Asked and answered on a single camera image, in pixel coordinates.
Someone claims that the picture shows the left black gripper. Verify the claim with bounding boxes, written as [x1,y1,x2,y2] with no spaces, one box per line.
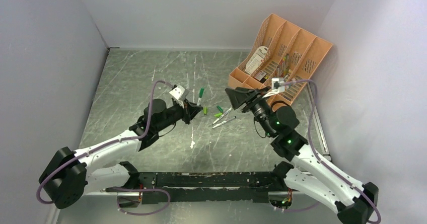
[156,98,202,132]

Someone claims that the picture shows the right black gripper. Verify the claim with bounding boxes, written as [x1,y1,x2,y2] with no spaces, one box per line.
[225,87,275,137]

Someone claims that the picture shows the white marker green end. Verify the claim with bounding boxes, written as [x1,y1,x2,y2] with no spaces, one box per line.
[197,88,204,106]

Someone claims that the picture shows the white marker blue end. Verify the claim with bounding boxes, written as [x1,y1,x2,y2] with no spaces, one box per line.
[212,116,237,129]

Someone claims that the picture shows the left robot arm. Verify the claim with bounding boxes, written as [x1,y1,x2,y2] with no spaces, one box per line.
[36,99,203,209]

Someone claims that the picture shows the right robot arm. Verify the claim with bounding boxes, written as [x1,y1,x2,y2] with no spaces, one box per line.
[225,87,379,223]

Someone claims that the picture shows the pens in organizer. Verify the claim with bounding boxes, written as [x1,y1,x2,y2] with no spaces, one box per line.
[255,53,292,94]

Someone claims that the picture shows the white marker multicolour label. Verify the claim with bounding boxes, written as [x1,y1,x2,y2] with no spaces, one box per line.
[212,108,233,125]

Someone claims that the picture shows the white card package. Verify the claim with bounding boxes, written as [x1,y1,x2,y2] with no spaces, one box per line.
[244,46,268,75]

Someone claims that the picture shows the orange desk file organizer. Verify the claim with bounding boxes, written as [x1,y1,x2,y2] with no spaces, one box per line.
[228,14,333,89]

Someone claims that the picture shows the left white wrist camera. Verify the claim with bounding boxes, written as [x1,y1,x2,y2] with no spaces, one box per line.
[169,85,189,101]

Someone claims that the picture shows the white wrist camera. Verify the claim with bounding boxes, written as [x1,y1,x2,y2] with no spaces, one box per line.
[169,85,189,101]
[263,78,296,98]

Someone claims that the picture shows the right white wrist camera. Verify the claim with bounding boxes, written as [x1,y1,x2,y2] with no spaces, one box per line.
[263,78,296,98]

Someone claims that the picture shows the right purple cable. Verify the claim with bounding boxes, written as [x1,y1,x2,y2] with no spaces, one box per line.
[272,79,382,224]

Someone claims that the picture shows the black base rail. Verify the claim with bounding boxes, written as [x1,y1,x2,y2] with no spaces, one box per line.
[120,171,288,204]

